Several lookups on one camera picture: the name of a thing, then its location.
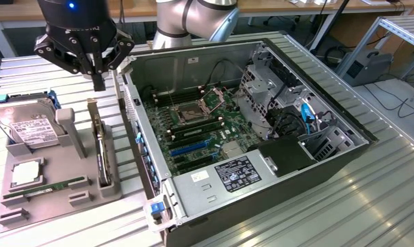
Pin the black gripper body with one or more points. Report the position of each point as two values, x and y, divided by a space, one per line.
76 18

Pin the graphics card with metal bracket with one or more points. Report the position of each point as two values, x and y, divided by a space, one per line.
97 144

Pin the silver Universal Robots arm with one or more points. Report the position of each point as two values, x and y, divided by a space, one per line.
179 15

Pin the blue plastic disk caddy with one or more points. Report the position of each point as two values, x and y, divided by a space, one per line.
53 99

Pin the black RAM slot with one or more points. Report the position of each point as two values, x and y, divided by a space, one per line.
179 96
178 93
180 100

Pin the thin metal locking lever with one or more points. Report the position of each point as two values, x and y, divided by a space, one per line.
172 100

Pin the silver hard disk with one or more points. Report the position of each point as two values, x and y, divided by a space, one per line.
24 121

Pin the CPU socket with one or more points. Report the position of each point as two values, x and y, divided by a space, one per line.
190 112

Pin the metal socket cover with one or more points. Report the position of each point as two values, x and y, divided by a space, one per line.
203 103

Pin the long black expansion slot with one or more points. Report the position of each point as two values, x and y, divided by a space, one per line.
192 161
186 144
196 167

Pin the silver metal disk bay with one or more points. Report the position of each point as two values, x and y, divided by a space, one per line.
258 85

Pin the grey plastic parts rack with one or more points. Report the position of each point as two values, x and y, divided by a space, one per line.
59 169

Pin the green motherboard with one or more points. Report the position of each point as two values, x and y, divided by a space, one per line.
244 133

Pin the silver CPU chip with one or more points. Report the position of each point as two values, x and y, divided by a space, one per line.
25 173

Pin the silver finned chipset heatsink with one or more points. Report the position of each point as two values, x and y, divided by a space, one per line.
232 150

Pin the green RAM stick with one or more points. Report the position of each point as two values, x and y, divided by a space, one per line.
45 189

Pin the silver power supply unit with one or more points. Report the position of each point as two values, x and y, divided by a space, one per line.
200 190

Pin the blue case latch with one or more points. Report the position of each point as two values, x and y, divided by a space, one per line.
156 208

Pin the black plastic air shroud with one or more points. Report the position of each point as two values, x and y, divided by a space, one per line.
286 157

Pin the perforated metal disk bay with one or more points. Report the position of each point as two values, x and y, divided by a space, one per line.
324 149

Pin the open black PC case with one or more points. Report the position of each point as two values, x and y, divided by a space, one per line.
330 167

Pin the aluminium profile frame table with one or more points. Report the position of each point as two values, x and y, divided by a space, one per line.
402 27

